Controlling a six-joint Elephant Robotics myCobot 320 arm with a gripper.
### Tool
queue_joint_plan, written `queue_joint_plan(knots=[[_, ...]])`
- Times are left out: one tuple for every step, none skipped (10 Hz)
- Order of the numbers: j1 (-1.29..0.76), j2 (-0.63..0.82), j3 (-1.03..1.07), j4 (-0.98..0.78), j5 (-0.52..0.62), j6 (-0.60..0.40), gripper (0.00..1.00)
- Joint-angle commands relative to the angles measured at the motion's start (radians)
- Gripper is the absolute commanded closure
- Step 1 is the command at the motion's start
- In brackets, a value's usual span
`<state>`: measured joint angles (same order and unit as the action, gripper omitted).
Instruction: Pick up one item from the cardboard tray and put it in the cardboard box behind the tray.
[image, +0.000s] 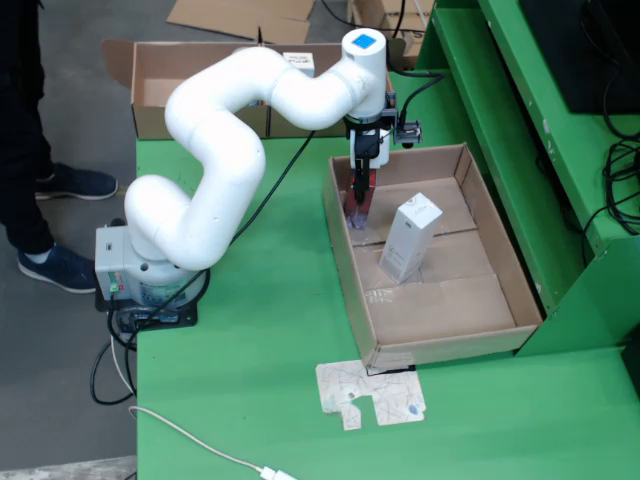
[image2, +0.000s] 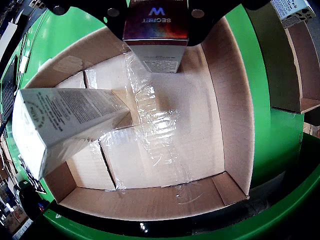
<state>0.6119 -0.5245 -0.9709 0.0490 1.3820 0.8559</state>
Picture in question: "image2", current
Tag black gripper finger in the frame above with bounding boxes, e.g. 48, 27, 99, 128
42, 0, 130, 42
187, 0, 272, 48

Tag dark red carton box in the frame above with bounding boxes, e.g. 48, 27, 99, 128
121, 0, 190, 74

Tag cardboard box with divider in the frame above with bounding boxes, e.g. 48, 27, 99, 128
246, 6, 320, 116

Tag shallow cardboard tray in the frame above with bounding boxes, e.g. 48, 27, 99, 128
18, 16, 256, 222

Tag tall white carton box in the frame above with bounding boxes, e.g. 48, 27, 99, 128
11, 87, 132, 181

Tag white carton with cow print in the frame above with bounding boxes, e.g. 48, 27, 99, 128
271, 0, 317, 29

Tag black laptop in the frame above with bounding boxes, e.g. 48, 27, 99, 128
0, 54, 20, 126

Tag black white patterned card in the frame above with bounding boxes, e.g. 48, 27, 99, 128
18, 154, 48, 196

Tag white cable with charger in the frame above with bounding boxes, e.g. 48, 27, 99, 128
18, 56, 30, 75

